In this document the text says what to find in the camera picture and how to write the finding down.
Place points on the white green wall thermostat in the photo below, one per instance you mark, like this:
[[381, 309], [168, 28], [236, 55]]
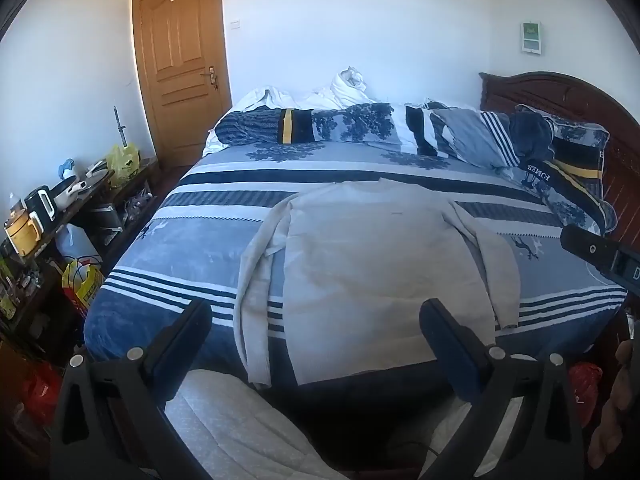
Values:
[[531, 41]]

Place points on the yellow electric kettle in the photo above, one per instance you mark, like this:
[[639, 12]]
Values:
[[23, 232]]

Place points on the beige knit sweater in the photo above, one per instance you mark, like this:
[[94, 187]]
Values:
[[352, 263]]

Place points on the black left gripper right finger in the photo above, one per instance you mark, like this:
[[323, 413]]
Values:
[[545, 441]]

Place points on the blue patterned rolled quilt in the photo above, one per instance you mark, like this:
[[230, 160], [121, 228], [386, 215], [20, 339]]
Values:
[[398, 128]]

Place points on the yellow plastic bag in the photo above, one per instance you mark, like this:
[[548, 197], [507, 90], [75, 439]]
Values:
[[124, 162]]

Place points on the person's right hand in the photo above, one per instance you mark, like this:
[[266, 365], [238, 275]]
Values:
[[608, 435]]

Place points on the brown wooden door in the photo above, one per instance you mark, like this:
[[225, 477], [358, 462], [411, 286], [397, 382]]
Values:
[[182, 67]]

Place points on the grey striped pillow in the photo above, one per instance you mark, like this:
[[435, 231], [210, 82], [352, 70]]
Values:
[[477, 137]]

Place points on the yellow red packaging bag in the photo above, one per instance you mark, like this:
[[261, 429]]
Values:
[[81, 280]]

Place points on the blue striped bed blanket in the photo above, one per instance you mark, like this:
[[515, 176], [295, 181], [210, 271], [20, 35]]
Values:
[[193, 245]]

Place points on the dark wooden side shelf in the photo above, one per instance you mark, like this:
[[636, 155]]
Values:
[[38, 316]]

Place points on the red plastic bag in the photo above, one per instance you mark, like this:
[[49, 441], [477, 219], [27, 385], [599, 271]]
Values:
[[584, 379]]

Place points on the black white appliance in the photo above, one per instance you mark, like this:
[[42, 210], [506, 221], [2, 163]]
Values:
[[41, 202]]

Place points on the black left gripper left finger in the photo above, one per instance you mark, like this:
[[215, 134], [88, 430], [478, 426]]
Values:
[[110, 421]]

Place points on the dark blue patterned pillow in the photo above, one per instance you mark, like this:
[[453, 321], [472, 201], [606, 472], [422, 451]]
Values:
[[562, 163]]

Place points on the white crumpled duvet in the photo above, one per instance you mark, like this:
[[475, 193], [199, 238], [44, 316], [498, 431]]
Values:
[[347, 88]]

